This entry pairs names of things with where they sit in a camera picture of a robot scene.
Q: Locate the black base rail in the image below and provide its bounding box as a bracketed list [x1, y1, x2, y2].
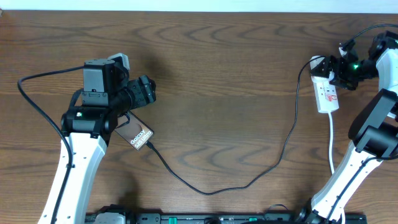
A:
[85, 212, 368, 224]

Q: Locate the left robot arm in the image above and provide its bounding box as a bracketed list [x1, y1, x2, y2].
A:
[39, 53, 155, 223]

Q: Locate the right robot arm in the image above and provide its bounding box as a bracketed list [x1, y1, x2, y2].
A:
[295, 30, 397, 223]

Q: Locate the white power strip cord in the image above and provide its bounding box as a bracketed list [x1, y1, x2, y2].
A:
[327, 112, 346, 224]

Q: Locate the white power strip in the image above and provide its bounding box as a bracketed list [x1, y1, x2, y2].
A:
[310, 71, 339, 114]

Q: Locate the black charger cable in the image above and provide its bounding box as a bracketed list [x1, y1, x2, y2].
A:
[146, 55, 327, 196]

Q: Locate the black left camera cable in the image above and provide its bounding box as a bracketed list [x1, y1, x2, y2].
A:
[17, 65, 85, 224]

